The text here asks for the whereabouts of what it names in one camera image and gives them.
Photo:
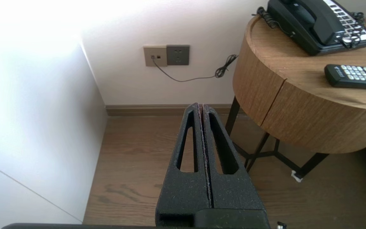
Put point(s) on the brown wooden baseboard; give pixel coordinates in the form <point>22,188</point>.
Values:
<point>154,110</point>

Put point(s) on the black metal table legs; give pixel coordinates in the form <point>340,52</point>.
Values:
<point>231,116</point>

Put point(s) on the white table foot pad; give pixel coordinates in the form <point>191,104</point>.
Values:
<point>296,176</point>

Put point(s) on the black telephone base white keypad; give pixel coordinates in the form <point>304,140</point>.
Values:
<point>307,41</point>

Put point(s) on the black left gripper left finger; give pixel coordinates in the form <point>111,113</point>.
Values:
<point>183,194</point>

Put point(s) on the round wooden side table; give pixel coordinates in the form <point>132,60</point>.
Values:
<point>322,127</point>
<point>297,66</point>

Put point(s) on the black telephone handset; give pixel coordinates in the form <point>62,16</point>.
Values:
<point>322,22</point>

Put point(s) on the dark grey power socket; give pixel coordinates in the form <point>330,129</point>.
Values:
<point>178,55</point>

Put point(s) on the black TV remote control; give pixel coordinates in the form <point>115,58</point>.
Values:
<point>335,76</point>

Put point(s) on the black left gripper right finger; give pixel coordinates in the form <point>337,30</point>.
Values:
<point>233,194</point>

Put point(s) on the beige wall data socket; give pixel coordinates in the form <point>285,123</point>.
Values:
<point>155,55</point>

